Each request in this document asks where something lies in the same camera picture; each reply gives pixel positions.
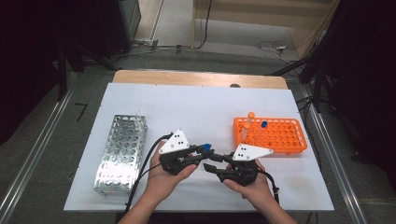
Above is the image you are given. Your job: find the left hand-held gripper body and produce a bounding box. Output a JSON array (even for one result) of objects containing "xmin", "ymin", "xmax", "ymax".
[{"xmin": 158, "ymin": 128, "xmax": 204, "ymax": 176}]

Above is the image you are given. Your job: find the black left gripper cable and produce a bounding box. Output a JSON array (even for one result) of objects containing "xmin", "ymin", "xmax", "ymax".
[{"xmin": 123, "ymin": 133, "xmax": 174, "ymax": 217}]

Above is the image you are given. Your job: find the white board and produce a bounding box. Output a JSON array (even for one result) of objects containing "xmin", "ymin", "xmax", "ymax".
[{"xmin": 64, "ymin": 82, "xmax": 335, "ymax": 213}]

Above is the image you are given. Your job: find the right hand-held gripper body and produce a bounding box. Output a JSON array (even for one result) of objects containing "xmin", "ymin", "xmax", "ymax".
[{"xmin": 218, "ymin": 143, "xmax": 275, "ymax": 188}]

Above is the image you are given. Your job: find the orange plastic test tube rack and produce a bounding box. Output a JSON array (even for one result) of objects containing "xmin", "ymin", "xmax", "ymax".
[{"xmin": 233, "ymin": 117, "xmax": 308, "ymax": 156}]

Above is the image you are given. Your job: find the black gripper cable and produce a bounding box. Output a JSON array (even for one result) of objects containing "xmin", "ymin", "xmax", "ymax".
[
  {"xmin": 123, "ymin": 133, "xmax": 174, "ymax": 217},
  {"xmin": 257, "ymin": 168, "xmax": 280, "ymax": 205}
]

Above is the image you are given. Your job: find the person's left hand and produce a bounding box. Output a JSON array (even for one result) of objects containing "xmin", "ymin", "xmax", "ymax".
[{"xmin": 145, "ymin": 141, "xmax": 199, "ymax": 203}]

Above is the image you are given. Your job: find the white floor cable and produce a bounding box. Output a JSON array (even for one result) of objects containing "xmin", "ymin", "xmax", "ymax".
[{"xmin": 255, "ymin": 39, "xmax": 292, "ymax": 64}]

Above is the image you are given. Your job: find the beige desk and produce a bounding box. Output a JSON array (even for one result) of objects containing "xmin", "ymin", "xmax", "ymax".
[{"xmin": 191, "ymin": 0, "xmax": 341, "ymax": 59}]

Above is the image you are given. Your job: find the metal floor rail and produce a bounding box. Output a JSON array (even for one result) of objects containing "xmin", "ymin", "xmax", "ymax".
[
  {"xmin": 297, "ymin": 83, "xmax": 370, "ymax": 224},
  {"xmin": 0, "ymin": 70, "xmax": 79, "ymax": 224}
]

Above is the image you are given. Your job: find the person's right hand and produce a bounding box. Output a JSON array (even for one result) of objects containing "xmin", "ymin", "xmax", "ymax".
[{"xmin": 222, "ymin": 162, "xmax": 277, "ymax": 209}]

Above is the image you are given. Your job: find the black stand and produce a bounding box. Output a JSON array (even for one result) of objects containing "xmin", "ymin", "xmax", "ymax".
[
  {"xmin": 55, "ymin": 38, "xmax": 120, "ymax": 103},
  {"xmin": 270, "ymin": 54, "xmax": 332, "ymax": 114}
]

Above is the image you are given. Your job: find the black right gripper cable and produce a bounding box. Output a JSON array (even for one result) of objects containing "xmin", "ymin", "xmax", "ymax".
[{"xmin": 257, "ymin": 168, "xmax": 280, "ymax": 205}]

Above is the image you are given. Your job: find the silver metal test tube rack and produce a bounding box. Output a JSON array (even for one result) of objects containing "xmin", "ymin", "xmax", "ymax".
[{"xmin": 92, "ymin": 114, "xmax": 149, "ymax": 196}]

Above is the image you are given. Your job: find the wooden table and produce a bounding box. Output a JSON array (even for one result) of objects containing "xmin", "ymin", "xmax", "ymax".
[{"xmin": 111, "ymin": 69, "xmax": 289, "ymax": 91}]

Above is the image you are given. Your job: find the black power cable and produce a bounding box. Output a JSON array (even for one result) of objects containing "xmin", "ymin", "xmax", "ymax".
[{"xmin": 194, "ymin": 0, "xmax": 214, "ymax": 50}]

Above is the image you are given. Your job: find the black curtain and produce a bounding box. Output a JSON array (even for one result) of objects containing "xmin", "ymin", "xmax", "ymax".
[
  {"xmin": 0, "ymin": 0, "xmax": 138, "ymax": 146},
  {"xmin": 306, "ymin": 0, "xmax": 396, "ymax": 180}
]

